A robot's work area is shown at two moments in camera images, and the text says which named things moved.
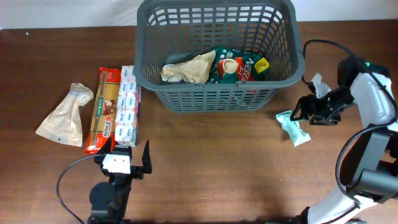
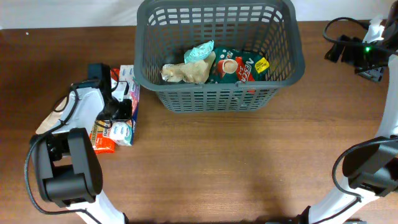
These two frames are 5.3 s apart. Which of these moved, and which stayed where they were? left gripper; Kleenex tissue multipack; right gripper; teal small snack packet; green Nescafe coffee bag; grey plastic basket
Moved: teal small snack packet; right gripper; left gripper
Stayed: Kleenex tissue multipack; green Nescafe coffee bag; grey plastic basket
